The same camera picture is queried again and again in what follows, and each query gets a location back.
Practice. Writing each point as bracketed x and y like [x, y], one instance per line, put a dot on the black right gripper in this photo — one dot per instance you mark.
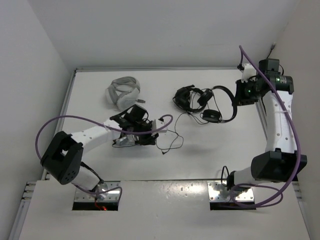
[241, 100]

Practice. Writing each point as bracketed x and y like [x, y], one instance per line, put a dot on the metal base plate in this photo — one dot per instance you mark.
[218, 193]
[107, 192]

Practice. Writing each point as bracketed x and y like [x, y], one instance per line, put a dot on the black wrapped headset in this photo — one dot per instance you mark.
[183, 99]

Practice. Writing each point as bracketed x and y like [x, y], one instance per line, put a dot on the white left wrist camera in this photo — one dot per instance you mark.
[158, 126]

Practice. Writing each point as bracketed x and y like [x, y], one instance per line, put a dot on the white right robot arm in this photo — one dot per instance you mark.
[272, 93]

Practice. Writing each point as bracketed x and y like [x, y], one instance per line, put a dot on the brown silver headphones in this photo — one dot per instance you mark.
[125, 140]

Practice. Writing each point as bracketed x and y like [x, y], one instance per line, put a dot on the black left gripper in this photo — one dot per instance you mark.
[148, 139]

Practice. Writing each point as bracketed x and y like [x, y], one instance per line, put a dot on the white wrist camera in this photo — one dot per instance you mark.
[158, 126]
[247, 71]

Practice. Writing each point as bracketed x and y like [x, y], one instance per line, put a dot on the black headphones with thin cable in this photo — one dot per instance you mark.
[209, 115]

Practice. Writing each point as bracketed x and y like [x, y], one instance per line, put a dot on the white grey headphones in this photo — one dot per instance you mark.
[124, 92]

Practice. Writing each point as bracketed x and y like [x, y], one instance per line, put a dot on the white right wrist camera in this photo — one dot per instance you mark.
[247, 71]

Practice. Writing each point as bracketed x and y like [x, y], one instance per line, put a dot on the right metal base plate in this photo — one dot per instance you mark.
[218, 193]

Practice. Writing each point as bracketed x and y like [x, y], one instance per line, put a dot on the aluminium table edge rail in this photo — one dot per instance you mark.
[123, 69]

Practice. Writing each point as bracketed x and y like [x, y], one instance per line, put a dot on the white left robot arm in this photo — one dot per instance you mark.
[63, 158]

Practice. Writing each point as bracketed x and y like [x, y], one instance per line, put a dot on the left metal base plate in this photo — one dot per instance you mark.
[107, 192]

